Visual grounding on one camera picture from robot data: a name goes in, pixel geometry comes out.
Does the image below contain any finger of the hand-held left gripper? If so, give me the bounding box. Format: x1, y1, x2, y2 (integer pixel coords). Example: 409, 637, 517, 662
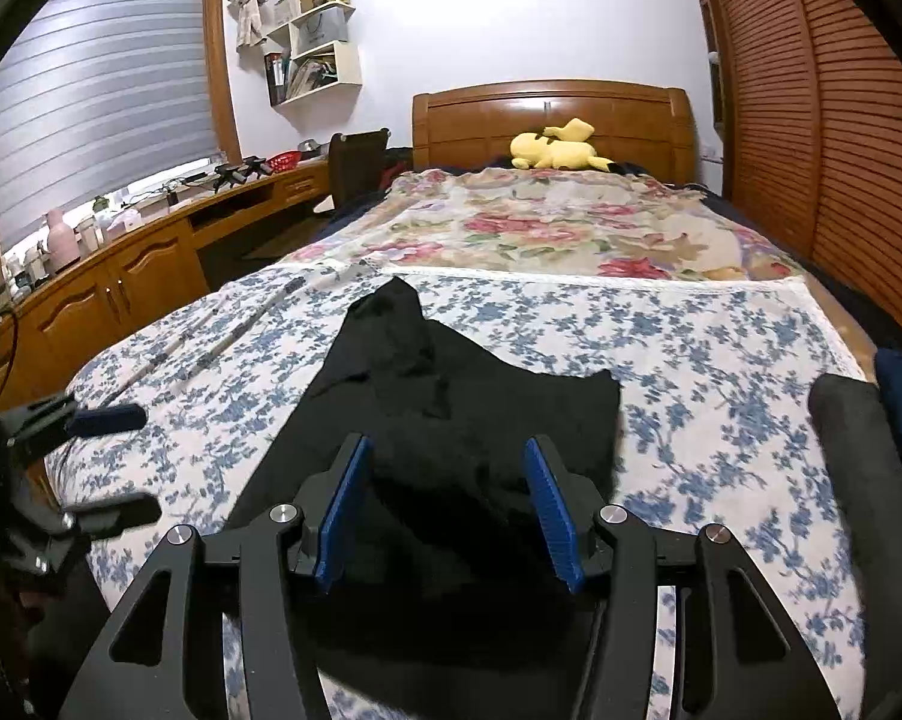
12, 493, 162, 563
0, 394, 148, 466

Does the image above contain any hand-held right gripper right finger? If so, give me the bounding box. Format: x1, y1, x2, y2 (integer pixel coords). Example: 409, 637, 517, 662
522, 435, 842, 720

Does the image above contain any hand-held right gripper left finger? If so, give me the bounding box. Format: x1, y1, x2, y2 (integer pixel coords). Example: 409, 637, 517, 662
57, 431, 377, 720

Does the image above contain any black coat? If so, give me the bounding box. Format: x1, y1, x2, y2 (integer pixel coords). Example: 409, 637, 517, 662
222, 276, 624, 720

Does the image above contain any wooden desk cabinet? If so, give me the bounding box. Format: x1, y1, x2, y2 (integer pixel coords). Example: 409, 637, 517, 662
0, 157, 333, 406

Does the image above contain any pink bottle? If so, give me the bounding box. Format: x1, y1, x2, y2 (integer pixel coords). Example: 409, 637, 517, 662
44, 210, 83, 275

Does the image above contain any blue floral bedsheet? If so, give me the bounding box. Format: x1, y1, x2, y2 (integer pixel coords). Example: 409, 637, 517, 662
42, 259, 872, 720

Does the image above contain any red floral blanket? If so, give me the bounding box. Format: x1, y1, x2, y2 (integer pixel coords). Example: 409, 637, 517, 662
282, 165, 804, 282

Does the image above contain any dark grey cushion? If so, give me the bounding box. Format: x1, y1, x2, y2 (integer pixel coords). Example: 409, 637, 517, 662
807, 373, 898, 616

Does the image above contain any grey window blind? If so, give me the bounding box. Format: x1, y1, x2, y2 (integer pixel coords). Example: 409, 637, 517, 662
0, 0, 220, 252

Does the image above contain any dark chair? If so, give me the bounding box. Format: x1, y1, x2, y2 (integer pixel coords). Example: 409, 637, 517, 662
314, 127, 390, 215

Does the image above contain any yellow plush toy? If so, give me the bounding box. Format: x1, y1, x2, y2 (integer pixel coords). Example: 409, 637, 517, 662
509, 118, 615, 172

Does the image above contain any wooden bed headboard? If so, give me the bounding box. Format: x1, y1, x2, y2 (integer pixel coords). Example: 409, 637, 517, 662
412, 80, 698, 188

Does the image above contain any wooden louvred wardrobe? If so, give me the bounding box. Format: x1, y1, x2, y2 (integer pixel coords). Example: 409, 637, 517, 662
687, 0, 902, 361

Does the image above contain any wooden window frame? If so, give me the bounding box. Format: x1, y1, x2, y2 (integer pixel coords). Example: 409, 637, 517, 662
0, 0, 243, 271

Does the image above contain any white wall shelf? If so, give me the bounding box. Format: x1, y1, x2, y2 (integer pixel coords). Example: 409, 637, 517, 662
262, 0, 363, 107

